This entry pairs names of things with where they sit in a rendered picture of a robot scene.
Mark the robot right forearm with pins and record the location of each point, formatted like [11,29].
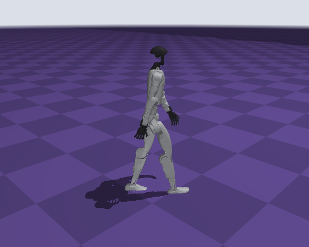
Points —
[148,110]

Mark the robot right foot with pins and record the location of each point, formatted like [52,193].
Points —
[179,190]

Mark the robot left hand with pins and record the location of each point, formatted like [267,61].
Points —
[173,116]

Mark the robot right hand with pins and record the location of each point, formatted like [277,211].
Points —
[141,131]

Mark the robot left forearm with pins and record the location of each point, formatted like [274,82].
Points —
[165,104]

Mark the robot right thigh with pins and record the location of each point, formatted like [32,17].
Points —
[163,137]

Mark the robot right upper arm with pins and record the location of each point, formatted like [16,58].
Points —
[155,83]

